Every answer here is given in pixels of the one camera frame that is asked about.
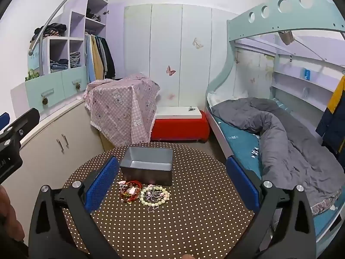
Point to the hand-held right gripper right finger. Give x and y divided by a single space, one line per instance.
242 183

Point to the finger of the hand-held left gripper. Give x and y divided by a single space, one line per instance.
4 120
25 121

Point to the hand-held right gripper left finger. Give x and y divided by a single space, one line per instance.
103 183

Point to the grey metal tin box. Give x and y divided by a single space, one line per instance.
151 175

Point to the person's left hand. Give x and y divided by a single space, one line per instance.
9 218

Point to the person's right hand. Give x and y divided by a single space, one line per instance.
186 257

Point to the pine cone pendant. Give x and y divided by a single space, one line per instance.
78 86
44 101

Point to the beige low cabinet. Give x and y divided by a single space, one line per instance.
40 145

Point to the teal bed sheet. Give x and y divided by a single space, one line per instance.
242 143

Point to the green plant decoration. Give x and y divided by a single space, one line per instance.
31 75

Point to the teal drawer cabinet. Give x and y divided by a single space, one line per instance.
54 83

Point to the grey duvet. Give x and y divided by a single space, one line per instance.
291 145

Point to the folded blue jeans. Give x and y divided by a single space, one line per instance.
59 66

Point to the brown polka-dot tablecloth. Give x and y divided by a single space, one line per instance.
188 221

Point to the folded grey clothes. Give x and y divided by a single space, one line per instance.
75 59

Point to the pink bear-print cloth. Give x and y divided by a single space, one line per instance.
121 105

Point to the red storage bench white lid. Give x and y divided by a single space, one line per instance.
180 128

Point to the white pillow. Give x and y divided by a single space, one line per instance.
226 98

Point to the light blue hanging garment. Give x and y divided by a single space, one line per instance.
90 62

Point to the yellow hanging garment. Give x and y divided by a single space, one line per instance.
97 59

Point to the pile of dark clothes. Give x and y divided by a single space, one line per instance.
51 29

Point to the dark hanging coat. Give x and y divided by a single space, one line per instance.
109 59

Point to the curved metal railing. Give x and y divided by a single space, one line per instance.
51 19

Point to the navy and yellow jacket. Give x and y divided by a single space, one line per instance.
333 121

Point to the dark clothes in cubby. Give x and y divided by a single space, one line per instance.
93 15

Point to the small blue box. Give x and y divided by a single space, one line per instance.
307 74

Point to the pink butterfly sticker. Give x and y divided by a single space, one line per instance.
170 70

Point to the beige butterfly sticker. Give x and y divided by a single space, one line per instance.
197 43

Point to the grey metal strut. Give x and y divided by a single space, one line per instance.
308 49

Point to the brown hanging cloth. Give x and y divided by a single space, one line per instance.
286 37

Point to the white wardrobe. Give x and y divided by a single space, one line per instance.
167 37

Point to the purple bedside wall shelf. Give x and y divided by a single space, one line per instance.
296 86

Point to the teal bunk bed frame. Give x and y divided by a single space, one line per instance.
269 21

